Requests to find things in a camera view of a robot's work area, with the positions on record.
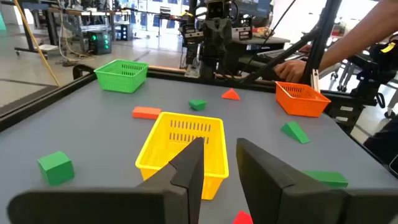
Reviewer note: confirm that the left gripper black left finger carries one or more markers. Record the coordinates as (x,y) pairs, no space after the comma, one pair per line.
(174,193)

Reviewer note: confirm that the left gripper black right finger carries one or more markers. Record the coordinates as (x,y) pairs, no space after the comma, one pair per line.
(280,193)

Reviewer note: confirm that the red rectangular block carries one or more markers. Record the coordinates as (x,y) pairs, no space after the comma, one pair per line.
(242,218)

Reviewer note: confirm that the orange triangular block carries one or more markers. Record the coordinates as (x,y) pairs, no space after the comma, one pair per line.
(230,95)

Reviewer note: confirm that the small green block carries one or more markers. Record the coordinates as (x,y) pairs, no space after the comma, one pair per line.
(197,104)

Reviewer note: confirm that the orange rectangular block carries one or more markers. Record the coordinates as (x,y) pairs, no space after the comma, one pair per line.
(146,112)

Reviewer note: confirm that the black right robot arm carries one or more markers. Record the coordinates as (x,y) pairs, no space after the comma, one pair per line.
(214,67)

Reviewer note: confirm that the person's forearm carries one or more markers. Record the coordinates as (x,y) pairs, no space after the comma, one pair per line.
(351,40)

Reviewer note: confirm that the yellow tag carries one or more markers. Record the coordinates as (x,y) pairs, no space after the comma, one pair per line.
(187,14)
(388,48)

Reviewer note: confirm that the black desk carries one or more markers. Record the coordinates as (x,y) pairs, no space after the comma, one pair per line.
(261,40)

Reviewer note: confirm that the long green block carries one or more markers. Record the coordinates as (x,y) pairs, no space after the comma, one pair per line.
(326,179)

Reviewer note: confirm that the yellow plastic basket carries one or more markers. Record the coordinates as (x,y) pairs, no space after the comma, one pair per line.
(174,133)

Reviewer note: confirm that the wooden base board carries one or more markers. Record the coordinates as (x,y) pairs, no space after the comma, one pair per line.
(168,69)

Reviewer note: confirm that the green wedge block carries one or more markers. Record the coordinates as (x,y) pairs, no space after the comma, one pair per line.
(295,132)

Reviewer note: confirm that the person's hand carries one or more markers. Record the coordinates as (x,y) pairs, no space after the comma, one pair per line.
(289,70)

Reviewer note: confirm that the orange plastic basket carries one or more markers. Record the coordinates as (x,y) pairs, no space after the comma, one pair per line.
(298,107)

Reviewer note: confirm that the computer with blue lights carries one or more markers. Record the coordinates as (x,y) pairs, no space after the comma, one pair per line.
(123,31)

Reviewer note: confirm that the green plastic basket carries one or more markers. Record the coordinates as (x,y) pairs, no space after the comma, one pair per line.
(121,81)

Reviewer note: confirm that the person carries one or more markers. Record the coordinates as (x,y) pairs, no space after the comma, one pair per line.
(382,143)

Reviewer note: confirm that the computer tower with green lights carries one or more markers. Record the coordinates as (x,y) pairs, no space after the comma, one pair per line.
(99,42)

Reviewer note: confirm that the green cube block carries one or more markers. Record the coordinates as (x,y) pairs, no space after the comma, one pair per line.
(56,169)

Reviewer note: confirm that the wooden desk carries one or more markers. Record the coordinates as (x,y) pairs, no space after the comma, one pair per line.
(90,12)

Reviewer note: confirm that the office chair base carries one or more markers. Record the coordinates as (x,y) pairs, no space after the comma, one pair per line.
(342,77)

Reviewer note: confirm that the black metal stand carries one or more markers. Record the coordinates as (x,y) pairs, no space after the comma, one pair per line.
(28,31)

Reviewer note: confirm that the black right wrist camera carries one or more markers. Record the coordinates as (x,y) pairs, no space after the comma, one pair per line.
(215,9)

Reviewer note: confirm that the black diagonal frame brace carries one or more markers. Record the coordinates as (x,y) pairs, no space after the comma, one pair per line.
(280,59)

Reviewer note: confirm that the black frame post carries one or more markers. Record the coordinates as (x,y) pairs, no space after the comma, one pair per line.
(320,37)

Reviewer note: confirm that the silver metal bracket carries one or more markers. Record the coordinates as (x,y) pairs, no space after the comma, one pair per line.
(315,81)

